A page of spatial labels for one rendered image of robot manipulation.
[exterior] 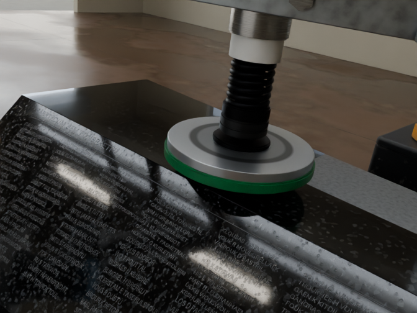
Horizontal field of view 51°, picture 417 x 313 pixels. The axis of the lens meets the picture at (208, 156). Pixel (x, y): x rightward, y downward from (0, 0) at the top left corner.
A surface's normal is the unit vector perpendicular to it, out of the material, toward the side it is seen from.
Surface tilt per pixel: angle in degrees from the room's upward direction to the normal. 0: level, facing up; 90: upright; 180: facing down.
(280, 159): 0
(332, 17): 90
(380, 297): 45
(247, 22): 90
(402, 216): 0
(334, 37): 90
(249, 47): 90
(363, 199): 0
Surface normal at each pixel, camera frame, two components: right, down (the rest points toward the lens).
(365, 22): -0.25, 0.36
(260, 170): 0.12, -0.91
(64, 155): -0.37, -0.48
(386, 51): -0.63, 0.24
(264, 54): 0.23, 0.41
